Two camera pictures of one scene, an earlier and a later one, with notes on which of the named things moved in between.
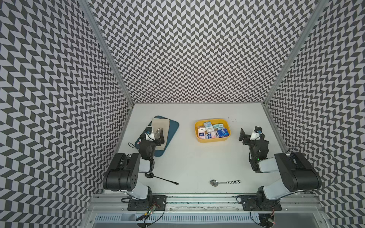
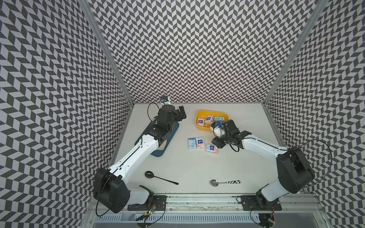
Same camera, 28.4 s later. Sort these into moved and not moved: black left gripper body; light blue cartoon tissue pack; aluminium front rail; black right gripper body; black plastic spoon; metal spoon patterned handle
Moved: light blue cartoon tissue pack; black left gripper body; black right gripper body
Not moved: aluminium front rail; black plastic spoon; metal spoon patterned handle
